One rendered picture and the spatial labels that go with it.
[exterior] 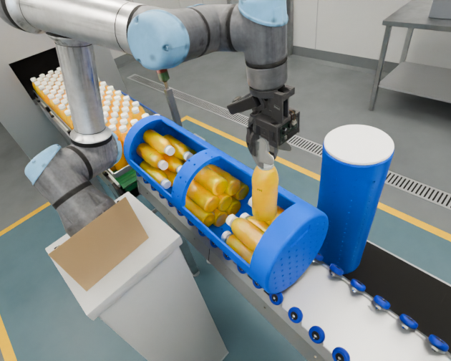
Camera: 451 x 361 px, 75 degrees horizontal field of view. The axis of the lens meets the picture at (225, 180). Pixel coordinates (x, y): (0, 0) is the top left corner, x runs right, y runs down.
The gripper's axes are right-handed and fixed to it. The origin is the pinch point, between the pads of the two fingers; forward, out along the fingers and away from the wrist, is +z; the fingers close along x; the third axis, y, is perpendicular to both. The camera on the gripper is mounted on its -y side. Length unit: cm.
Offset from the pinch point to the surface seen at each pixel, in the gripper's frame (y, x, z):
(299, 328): 20, -11, 48
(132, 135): -72, -8, 20
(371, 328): 35, 3, 48
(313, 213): 10.5, 6.2, 18.6
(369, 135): -6, 69, 37
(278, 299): 11.8, -10.5, 43.0
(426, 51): -77, 333, 111
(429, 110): -39, 275, 143
